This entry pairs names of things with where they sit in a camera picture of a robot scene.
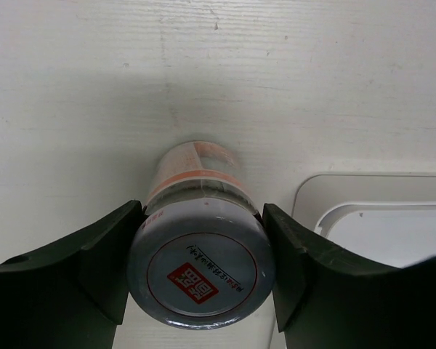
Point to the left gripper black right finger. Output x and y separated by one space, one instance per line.
328 297

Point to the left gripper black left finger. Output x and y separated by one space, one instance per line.
71 293

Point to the red-lid spice jar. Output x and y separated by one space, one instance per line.
201 258

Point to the white three-compartment tray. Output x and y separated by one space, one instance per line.
387 218

